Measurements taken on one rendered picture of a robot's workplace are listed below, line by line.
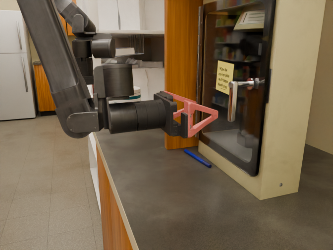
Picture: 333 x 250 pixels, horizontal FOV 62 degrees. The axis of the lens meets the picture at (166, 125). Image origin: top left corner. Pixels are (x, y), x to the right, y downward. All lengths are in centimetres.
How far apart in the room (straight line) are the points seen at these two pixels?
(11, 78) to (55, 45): 491
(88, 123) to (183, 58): 48
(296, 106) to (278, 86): 7
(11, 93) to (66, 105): 496
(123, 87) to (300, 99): 38
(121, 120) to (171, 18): 46
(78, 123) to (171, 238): 27
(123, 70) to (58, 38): 12
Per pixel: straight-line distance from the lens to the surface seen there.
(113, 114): 51
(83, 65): 90
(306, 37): 65
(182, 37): 90
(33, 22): 55
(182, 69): 90
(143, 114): 52
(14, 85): 544
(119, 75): 51
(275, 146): 66
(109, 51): 87
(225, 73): 73
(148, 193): 69
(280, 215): 66
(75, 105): 52
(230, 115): 62
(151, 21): 193
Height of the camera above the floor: 128
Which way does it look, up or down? 16 degrees down
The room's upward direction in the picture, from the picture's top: straight up
